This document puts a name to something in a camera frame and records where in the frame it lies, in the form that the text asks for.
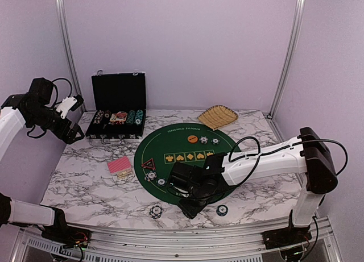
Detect placed fifty chip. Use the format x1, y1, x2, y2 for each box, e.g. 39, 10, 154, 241
157, 178, 167, 187
211, 138, 220, 145

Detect black poker chip case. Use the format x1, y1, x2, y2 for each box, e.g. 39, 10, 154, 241
86, 72, 147, 139

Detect teal chip row in case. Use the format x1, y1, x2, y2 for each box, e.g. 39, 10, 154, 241
134, 110, 143, 125

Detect blue-tan chip row in case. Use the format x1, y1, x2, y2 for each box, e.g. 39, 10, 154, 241
93, 110, 104, 124

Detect green fifty chip stack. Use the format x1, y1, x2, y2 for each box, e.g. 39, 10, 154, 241
216, 205, 228, 217

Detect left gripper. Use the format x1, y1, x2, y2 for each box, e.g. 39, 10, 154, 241
28, 105, 84, 144

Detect right aluminium frame post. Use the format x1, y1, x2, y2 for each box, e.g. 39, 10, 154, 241
267, 0, 306, 119

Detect woven bamboo tray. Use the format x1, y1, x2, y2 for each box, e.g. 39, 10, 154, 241
198, 105, 238, 131

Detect front aluminium rail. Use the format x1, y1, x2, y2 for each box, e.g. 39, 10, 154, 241
5, 217, 344, 261

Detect card deck in case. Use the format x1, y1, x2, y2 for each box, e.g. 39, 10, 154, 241
109, 111, 128, 124

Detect red-backed playing card deck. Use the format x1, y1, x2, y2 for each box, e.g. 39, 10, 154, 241
107, 156, 134, 180

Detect blue ten chip stack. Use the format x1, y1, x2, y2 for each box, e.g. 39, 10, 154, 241
150, 205, 163, 219

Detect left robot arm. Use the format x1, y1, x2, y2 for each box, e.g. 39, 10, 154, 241
1, 78, 85, 242

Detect round green poker mat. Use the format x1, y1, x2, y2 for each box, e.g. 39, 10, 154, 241
134, 123, 235, 205

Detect placed ten chips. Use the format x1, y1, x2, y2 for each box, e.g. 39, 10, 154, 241
144, 171, 158, 182
200, 136, 208, 144

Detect orange-black chip row in case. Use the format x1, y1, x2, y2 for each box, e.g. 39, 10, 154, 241
104, 110, 111, 118

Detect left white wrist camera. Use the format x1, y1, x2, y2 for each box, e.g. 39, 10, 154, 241
56, 94, 84, 119

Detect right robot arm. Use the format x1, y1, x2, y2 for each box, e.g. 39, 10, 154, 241
167, 127, 338, 244

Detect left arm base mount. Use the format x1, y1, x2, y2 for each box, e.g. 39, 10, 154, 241
42, 226, 91, 247

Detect triangular all-in button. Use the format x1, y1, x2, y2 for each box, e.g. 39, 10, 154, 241
141, 158, 156, 170

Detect orange big blind button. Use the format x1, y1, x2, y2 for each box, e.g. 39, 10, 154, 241
187, 135, 199, 143

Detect green chip row in case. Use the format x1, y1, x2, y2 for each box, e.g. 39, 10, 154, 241
126, 110, 136, 125

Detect left aluminium frame post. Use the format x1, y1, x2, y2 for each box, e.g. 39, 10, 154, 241
55, 0, 82, 95

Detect aluminium frame post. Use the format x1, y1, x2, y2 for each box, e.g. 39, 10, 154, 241
55, 0, 82, 95
267, 0, 306, 119

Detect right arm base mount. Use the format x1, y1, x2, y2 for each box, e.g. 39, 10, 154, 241
262, 228, 312, 249

